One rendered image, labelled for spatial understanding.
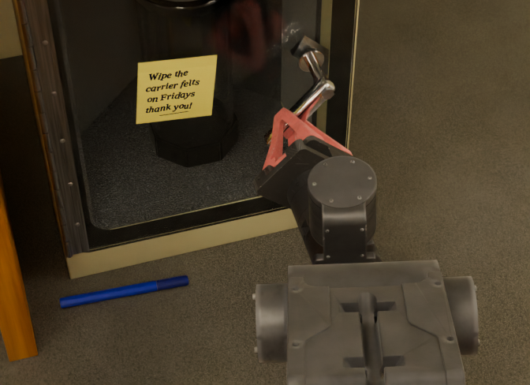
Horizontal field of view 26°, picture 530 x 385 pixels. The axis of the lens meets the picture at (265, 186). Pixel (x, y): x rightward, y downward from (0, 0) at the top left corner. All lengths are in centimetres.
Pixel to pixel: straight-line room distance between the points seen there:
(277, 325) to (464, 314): 9
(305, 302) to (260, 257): 75
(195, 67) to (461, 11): 62
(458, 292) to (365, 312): 5
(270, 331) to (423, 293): 8
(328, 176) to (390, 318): 42
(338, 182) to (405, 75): 60
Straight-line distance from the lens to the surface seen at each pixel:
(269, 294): 57
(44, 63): 106
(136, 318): 125
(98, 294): 126
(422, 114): 147
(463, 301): 57
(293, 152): 102
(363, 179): 94
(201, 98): 112
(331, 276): 57
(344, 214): 91
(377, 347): 52
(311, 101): 110
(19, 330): 119
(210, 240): 129
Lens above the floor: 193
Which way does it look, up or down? 46 degrees down
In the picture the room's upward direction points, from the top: straight up
